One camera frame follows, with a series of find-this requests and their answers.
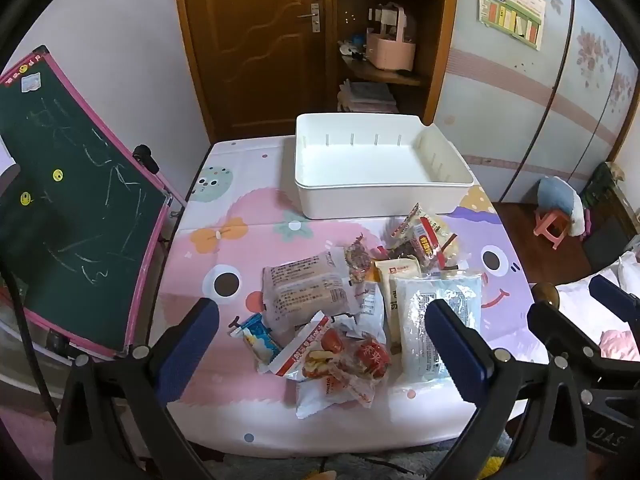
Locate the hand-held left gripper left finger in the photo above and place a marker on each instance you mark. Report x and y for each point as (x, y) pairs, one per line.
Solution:
(187, 345)

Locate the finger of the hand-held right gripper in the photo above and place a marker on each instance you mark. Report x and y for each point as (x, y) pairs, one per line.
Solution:
(550, 325)
(612, 292)

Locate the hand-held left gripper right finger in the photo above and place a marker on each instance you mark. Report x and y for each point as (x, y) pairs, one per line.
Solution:
(457, 350)

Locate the large clear white packet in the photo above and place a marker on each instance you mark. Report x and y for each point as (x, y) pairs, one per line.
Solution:
(417, 320)

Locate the blue foil wafer packet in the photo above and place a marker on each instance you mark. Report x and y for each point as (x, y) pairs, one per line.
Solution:
(257, 337)

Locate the cream snack packet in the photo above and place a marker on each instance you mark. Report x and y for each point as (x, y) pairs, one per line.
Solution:
(395, 280)

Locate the clear packet of red dates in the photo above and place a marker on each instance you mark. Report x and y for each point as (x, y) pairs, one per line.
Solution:
(350, 360)

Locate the dark red snack packet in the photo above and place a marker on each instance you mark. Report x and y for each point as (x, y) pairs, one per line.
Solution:
(407, 250)

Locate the red and white snack packet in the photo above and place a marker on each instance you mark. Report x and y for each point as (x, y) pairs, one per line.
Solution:
(300, 350)

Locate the beige bread packet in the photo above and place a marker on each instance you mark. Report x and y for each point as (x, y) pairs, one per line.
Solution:
(305, 290)

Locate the small brown candy packet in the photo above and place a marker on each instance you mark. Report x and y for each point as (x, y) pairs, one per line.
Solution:
(356, 260)

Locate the white plastic bin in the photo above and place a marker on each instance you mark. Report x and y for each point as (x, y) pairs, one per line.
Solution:
(350, 165)

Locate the white bedding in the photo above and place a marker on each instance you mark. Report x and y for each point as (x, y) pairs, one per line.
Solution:
(630, 270)

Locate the brown round knob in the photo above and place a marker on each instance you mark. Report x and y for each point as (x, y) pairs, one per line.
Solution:
(546, 294)

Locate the pink cloth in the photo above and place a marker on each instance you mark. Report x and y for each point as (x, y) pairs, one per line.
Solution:
(620, 342)

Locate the white cloth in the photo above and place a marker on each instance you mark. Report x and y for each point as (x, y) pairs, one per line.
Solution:
(577, 217)

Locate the pink plastic stool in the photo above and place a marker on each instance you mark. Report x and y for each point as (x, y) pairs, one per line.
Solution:
(550, 225)

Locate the dark green bag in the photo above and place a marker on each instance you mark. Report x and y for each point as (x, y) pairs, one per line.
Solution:
(602, 185)

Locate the blue cushion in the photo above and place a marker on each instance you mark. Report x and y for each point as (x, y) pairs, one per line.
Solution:
(555, 195)

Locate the cartoon printed tablecloth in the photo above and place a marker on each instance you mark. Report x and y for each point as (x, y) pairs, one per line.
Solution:
(235, 240)

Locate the yellow smiley magnet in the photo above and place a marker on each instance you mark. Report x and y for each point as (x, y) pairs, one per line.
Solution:
(25, 198)
(57, 175)

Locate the floral sliding wardrobe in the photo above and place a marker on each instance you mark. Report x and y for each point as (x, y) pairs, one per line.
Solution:
(500, 110)

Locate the stack of folded cloths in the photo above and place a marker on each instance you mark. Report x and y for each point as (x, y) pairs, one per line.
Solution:
(367, 97)

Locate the pale chalkboard sticker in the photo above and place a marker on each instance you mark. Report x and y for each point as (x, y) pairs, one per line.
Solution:
(31, 81)

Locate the pink basket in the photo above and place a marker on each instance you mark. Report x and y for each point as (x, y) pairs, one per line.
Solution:
(390, 50)

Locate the wooden corner shelf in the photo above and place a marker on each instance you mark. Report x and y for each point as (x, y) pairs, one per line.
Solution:
(440, 35)

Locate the wooden door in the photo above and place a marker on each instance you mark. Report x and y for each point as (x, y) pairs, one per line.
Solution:
(250, 35)

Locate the small figurines group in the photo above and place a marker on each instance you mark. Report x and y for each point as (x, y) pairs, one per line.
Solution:
(352, 47)

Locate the green chalkboard with pink frame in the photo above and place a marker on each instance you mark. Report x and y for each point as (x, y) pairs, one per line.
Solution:
(75, 200)

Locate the wall poster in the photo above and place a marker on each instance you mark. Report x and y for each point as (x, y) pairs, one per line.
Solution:
(510, 5)

